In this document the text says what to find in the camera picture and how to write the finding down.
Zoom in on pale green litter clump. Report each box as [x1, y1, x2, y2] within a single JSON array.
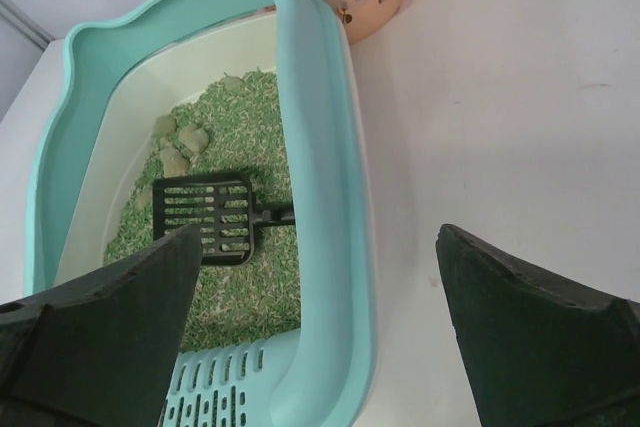
[[152, 114, 177, 137], [221, 75, 244, 90], [178, 124, 210, 154], [159, 147, 190, 178]]

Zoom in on teal litter box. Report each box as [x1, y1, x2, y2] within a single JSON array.
[[24, 0, 376, 426]]

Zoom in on black litter scoop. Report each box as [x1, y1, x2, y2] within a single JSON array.
[[152, 171, 295, 267]]

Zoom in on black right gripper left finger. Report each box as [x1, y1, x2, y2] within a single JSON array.
[[1, 226, 201, 426]]

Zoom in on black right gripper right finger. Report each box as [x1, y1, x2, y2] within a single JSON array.
[[436, 224, 639, 426]]

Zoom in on green cat litter pellets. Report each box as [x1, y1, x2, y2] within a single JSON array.
[[103, 70, 301, 351]]

